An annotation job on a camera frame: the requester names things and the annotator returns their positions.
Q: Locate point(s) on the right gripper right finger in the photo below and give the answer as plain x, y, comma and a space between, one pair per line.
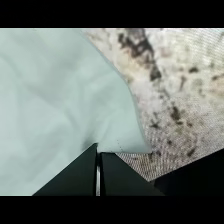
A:
125, 180

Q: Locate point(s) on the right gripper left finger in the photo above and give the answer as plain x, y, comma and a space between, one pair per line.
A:
78, 178

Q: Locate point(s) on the pale mint green garment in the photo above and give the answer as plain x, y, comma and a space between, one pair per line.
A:
56, 106

